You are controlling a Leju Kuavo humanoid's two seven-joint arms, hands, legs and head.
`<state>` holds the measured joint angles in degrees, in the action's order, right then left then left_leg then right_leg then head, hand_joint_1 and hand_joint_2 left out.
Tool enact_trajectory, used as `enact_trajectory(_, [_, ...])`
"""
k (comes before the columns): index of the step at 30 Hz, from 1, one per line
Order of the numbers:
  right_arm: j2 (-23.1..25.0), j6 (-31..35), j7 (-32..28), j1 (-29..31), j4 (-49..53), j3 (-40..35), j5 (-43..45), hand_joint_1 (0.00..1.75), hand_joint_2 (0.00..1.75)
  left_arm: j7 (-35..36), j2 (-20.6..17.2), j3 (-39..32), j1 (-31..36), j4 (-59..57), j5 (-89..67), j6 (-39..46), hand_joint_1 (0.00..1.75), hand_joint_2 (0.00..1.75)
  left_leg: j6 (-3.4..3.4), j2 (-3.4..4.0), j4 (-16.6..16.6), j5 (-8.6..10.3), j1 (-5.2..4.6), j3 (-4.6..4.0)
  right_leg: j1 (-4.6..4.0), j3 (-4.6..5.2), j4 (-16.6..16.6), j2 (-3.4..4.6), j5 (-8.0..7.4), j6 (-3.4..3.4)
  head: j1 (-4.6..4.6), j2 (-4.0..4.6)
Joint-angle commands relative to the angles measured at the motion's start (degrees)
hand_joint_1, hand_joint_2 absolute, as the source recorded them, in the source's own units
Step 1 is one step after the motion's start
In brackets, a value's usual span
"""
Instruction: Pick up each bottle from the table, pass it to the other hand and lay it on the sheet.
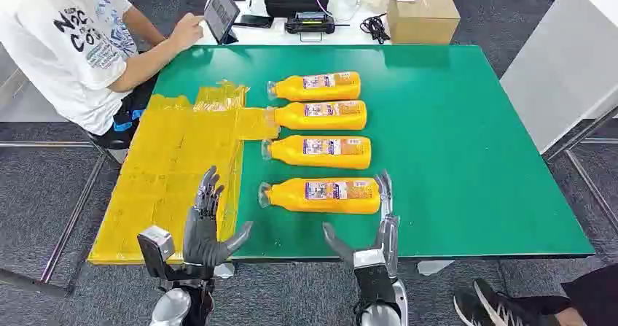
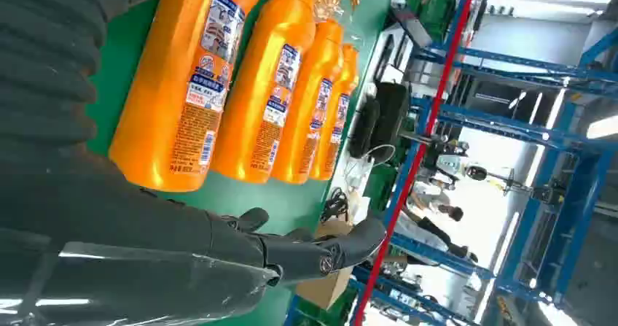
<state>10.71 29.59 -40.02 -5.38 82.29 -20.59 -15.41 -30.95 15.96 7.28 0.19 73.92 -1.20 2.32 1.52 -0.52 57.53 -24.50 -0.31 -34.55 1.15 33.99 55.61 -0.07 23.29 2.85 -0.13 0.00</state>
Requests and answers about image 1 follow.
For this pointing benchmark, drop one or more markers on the person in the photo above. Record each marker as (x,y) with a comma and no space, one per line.
(58,48)

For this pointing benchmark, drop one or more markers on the black smartphone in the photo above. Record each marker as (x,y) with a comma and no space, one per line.
(255,21)

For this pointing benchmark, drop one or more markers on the white board panel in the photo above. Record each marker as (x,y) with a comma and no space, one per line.
(565,63)

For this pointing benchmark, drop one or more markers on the person's leg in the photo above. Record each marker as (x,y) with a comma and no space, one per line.
(594,290)

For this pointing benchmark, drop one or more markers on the black tablet on stand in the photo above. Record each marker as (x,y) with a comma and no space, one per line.
(219,13)

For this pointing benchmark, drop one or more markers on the white table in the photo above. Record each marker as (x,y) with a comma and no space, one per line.
(260,36)

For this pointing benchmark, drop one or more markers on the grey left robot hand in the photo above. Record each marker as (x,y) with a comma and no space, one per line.
(200,239)

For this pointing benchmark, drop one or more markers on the green mat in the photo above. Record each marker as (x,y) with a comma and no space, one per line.
(458,145)

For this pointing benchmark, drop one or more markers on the white table foot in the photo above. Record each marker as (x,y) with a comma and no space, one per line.
(432,267)
(224,270)

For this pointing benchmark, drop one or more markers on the yellow sheet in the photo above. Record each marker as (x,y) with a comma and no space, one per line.
(164,179)

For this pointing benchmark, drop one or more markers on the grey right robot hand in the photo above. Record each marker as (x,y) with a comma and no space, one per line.
(388,237)

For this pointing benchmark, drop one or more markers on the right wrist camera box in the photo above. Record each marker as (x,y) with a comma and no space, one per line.
(372,275)

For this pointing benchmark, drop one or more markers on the metal floor frame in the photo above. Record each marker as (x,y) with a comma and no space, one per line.
(72,217)
(589,179)

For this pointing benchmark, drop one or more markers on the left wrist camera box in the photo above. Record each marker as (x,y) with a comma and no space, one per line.
(155,246)

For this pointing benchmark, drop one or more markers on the black and white shoe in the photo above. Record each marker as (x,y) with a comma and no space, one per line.
(492,307)

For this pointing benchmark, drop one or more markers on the orange drink bottle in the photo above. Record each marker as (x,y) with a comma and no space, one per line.
(289,197)
(294,88)
(294,117)
(289,152)

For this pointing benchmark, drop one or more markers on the person's hand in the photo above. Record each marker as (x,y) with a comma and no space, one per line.
(187,31)

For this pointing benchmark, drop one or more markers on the brown cardboard box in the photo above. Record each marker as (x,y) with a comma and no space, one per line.
(425,22)

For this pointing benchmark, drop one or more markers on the black remote controller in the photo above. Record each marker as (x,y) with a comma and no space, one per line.
(310,23)

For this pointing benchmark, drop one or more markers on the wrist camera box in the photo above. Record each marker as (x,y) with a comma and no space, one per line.
(155,246)
(372,275)

